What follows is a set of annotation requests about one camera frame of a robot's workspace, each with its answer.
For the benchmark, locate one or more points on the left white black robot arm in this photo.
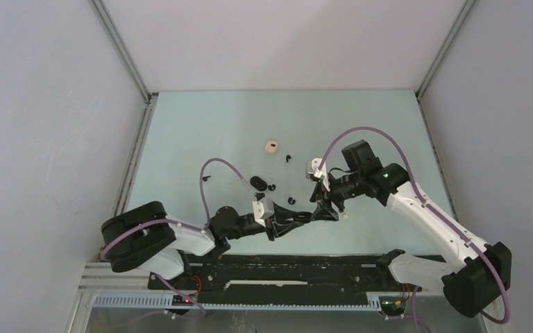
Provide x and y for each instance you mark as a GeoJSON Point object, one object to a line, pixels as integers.
{"type": "Point", "coordinates": [148, 238]}

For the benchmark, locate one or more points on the left aluminium corner post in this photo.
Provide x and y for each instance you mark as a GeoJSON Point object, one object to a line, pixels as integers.
{"type": "Point", "coordinates": [110, 28]}

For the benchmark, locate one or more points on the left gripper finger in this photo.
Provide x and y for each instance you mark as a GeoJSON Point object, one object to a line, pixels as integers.
{"type": "Point", "coordinates": [281, 228]}
{"type": "Point", "coordinates": [283, 214]}

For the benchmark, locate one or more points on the black closed charging case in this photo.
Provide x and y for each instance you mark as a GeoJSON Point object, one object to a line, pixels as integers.
{"type": "Point", "coordinates": [258, 183]}

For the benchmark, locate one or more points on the black charging case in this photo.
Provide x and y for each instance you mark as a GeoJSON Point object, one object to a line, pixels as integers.
{"type": "Point", "coordinates": [258, 183]}
{"type": "Point", "coordinates": [303, 217]}

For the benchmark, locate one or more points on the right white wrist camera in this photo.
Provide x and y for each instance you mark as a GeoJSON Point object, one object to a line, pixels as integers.
{"type": "Point", "coordinates": [316, 171]}

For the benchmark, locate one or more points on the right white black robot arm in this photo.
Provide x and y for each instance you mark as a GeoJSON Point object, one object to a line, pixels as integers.
{"type": "Point", "coordinates": [473, 273]}

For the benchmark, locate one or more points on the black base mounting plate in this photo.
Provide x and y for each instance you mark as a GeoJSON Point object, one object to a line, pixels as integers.
{"type": "Point", "coordinates": [354, 274]}

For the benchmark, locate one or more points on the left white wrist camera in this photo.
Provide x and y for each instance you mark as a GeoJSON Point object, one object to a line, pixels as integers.
{"type": "Point", "coordinates": [263, 209]}

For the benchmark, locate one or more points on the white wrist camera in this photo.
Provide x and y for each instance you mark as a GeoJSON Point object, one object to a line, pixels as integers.
{"type": "Point", "coordinates": [263, 209]}
{"type": "Point", "coordinates": [316, 171]}

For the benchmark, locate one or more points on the beige earbud charging case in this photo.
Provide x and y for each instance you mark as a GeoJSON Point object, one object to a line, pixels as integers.
{"type": "Point", "coordinates": [271, 146]}

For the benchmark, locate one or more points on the left controller board red led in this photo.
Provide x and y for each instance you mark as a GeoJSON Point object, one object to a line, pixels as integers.
{"type": "Point", "coordinates": [179, 301]}

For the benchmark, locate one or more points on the aluminium frame rail front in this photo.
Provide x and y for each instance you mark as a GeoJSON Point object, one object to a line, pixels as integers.
{"type": "Point", "coordinates": [100, 287]}

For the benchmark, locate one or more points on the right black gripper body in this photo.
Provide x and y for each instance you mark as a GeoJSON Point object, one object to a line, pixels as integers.
{"type": "Point", "coordinates": [334, 195]}

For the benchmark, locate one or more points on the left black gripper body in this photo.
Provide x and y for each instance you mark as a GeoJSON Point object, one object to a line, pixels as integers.
{"type": "Point", "coordinates": [270, 225]}

